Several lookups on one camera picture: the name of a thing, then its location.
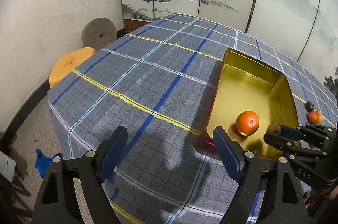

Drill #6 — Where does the red tomato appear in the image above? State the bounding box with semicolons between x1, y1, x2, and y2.
307;111;317;124

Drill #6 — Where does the dark passion fruit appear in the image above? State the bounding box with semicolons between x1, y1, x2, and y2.
305;101;315;113

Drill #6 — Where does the large mandarin orange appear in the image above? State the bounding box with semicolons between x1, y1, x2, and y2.
236;111;259;137

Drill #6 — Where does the small brown kiwi fruit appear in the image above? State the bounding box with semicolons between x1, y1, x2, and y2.
266;124;281;135

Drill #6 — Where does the smooth orange kumquat fruit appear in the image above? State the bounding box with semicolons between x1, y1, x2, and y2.
316;111;322;124

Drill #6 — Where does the person's right hand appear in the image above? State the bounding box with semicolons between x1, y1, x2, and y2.
304;186;337;210

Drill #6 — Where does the blue cloth on floor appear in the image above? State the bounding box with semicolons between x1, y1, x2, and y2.
35;149;63;178

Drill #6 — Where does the red gold toffee tin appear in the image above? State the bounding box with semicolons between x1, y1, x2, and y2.
204;49;298;159

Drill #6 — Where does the orange wooden stool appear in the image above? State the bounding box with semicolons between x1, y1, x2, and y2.
49;47;96;88

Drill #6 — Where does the round grey millstone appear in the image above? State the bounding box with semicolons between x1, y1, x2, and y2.
82;18;117;51

